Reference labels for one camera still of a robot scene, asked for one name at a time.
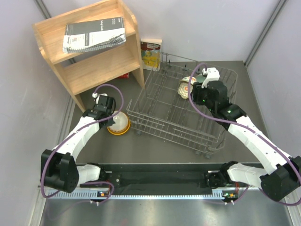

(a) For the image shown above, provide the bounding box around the black-white striped bowl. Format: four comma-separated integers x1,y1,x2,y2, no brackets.
110,112,128,132

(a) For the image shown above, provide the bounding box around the yellow plastic bowl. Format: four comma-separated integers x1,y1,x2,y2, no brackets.
107,117,131,136

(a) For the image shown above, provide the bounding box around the floral patterned ceramic bowl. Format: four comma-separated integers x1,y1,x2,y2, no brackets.
177,83,193,99

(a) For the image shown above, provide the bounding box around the grey wire dish rack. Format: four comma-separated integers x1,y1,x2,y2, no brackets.
127,53,226,158

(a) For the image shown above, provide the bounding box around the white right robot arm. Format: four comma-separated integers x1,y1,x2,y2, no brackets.
188,81,301,202

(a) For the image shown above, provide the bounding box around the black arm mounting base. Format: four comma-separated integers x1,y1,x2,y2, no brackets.
77,162,250,196

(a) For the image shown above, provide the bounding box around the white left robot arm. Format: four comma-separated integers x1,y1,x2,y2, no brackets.
41,94,116,193

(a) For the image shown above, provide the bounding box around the pale green ceramic bowl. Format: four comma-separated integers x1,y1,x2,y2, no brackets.
196,74,206,83

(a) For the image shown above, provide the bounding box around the small red object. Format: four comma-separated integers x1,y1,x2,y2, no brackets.
118,73,129,79

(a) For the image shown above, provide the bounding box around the colourful paperback book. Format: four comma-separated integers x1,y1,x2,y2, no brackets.
141,39,162,71

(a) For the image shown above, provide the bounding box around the grey spiral-bound manual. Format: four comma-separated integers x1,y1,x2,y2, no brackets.
63,16,126,53

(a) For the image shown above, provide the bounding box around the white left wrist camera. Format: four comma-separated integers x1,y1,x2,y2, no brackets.
92,92,108,104

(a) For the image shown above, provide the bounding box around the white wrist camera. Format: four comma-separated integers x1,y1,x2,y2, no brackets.
202,67,220,88
92,92,108,104

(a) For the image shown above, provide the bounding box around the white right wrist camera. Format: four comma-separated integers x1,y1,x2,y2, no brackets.
202,67,220,88

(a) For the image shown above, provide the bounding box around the aluminium rail with cable duct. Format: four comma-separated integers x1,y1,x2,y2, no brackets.
37,169,295,201

